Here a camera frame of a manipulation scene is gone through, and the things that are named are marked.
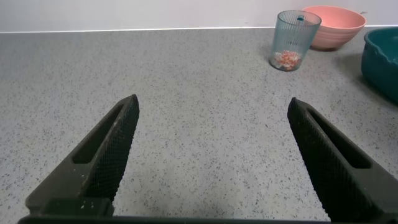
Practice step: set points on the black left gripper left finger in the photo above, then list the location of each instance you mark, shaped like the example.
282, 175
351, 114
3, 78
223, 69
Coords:
93, 168

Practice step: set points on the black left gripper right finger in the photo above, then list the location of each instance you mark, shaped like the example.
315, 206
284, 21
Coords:
342, 186

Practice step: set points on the transparent teal ribbed cup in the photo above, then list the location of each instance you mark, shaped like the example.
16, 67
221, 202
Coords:
293, 34

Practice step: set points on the teal plastic basin tray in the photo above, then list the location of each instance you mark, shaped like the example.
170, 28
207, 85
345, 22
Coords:
381, 65

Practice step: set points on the pink ribbed bowl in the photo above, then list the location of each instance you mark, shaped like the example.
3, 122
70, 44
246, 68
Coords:
342, 28

